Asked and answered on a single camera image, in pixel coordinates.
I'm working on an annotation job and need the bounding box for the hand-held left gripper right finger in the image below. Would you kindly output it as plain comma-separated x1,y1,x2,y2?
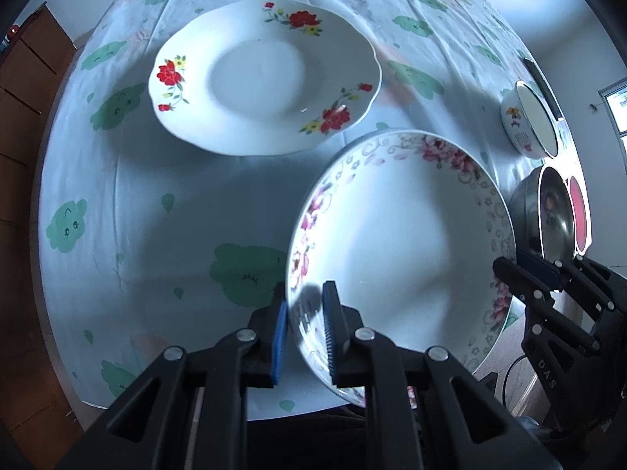
322,280,564,470

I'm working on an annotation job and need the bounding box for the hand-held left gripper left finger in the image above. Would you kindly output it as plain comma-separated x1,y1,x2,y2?
54,281,290,470

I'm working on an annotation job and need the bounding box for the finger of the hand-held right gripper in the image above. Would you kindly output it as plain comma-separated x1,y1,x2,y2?
516,249,627,326
494,256,601,353

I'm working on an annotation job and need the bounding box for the stainless steel bowl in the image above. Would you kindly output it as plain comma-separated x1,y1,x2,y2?
508,165,576,261

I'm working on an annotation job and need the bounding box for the red plastic bowl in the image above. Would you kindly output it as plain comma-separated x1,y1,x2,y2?
568,174,593,255

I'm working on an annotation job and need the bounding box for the white pink-floral deep plate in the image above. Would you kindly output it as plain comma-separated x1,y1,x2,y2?
285,130,517,408

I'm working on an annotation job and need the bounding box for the white red-flower plate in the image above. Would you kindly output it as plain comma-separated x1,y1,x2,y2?
148,0,383,157

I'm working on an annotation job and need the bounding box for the white enamel bowl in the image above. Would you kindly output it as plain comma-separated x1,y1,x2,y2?
500,81,559,159

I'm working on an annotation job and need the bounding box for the white green-cloud tablecloth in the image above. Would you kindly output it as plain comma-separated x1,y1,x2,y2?
36,0,596,422

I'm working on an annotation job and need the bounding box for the window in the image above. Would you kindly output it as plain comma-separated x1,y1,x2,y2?
598,81,627,138

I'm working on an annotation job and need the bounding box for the black remote control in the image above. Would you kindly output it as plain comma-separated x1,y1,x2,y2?
523,58,562,121

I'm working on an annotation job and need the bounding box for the black cable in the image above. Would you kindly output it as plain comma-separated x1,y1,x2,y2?
502,352,530,407

